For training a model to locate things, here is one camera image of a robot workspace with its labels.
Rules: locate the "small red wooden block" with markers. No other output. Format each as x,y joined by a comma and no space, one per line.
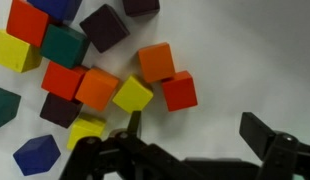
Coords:
26,21
61,80
179,90

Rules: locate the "small dark green block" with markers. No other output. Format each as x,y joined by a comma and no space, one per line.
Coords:
5,106
64,46

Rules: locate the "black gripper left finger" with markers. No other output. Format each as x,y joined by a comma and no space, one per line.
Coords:
105,160

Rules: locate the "small orange wooden block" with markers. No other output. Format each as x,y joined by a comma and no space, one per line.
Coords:
96,88
156,62

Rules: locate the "small yellow wooden block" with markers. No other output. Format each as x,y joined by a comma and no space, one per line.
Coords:
132,94
13,51
85,130

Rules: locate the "small dark purple block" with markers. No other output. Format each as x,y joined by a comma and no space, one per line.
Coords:
104,27
60,110
141,6

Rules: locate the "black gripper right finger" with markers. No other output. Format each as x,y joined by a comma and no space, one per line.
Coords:
281,156

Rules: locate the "small blue wooden block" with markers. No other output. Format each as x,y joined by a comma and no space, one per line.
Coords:
58,7
36,154

